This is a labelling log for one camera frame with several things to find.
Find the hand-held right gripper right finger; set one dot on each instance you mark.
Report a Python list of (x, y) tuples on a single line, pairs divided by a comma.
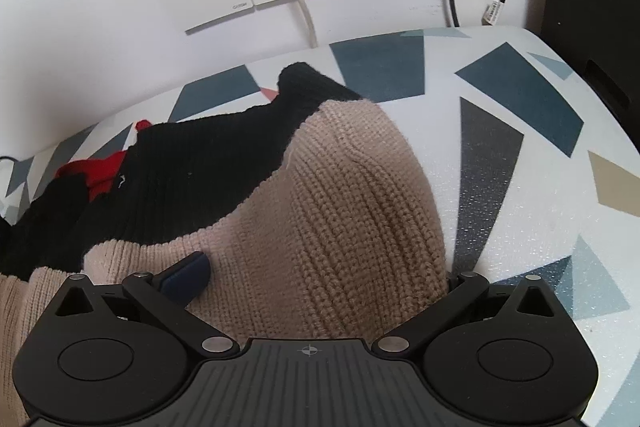
[(457, 294)]

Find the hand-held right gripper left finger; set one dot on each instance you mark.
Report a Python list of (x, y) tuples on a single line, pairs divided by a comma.
[(191, 274)]

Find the red knit sweater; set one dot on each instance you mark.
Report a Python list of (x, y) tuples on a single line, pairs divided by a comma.
[(95, 169)]

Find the black and beige knit sweater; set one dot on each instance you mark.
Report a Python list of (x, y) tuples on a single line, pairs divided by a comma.
[(340, 207)]

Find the black box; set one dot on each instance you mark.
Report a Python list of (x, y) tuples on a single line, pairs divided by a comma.
[(590, 17)]

